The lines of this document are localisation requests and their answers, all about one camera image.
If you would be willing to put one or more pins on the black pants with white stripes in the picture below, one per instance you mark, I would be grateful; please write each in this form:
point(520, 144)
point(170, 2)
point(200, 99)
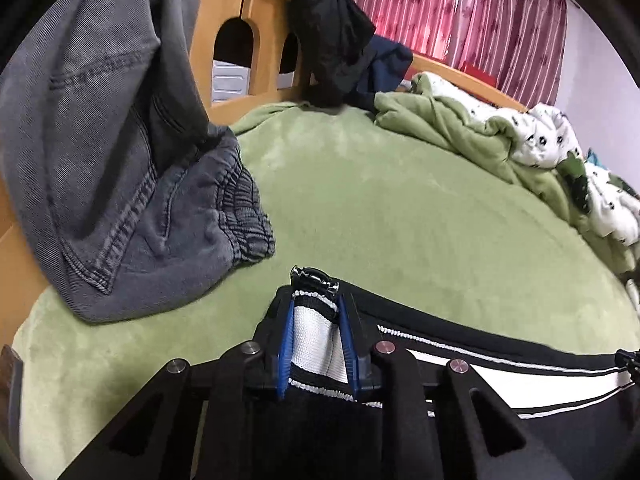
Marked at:
point(500, 342)

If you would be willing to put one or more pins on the green and white floral quilt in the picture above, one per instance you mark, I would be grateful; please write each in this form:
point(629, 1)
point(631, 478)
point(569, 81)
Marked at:
point(465, 125)

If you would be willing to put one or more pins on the red box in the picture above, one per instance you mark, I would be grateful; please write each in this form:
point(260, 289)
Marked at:
point(477, 71)

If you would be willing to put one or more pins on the navy garment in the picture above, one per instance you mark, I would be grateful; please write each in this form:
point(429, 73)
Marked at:
point(387, 60)

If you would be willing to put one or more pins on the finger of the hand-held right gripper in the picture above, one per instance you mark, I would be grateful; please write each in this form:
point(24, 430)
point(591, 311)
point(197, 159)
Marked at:
point(631, 365)

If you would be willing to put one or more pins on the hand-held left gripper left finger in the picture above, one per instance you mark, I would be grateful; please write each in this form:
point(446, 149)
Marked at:
point(285, 355)

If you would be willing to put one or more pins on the white storage box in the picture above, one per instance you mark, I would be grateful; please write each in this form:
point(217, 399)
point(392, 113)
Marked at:
point(230, 80)

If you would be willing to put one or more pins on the black garment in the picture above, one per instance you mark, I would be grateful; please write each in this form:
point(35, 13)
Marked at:
point(325, 25)

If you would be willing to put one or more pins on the red patterned curtain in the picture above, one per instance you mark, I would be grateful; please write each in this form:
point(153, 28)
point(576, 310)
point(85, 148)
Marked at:
point(440, 5)

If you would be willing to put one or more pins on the grey jeans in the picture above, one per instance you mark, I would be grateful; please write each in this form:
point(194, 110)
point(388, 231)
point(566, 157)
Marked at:
point(100, 160)

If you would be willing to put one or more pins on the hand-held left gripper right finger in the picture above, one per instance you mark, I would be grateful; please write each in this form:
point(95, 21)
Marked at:
point(350, 355)

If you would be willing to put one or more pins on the teal cloth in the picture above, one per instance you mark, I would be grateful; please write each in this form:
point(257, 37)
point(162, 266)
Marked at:
point(595, 157)

